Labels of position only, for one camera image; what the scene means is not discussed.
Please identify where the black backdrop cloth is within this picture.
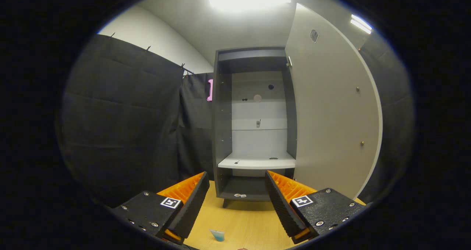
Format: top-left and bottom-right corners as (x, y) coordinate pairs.
(59, 33), (416, 206)

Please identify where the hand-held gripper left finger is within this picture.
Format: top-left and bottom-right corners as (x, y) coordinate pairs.
(110, 171), (210, 245)

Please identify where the double strip ceiling light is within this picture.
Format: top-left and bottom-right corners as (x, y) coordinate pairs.
(350, 14), (372, 34)

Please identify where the white cabinet shelf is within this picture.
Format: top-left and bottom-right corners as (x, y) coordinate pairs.
(218, 153), (296, 169)

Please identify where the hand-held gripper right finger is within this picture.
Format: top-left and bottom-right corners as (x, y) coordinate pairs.
(265, 170), (366, 244)

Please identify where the beige cabinet door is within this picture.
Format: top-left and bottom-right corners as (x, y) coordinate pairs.
(285, 3), (383, 200)

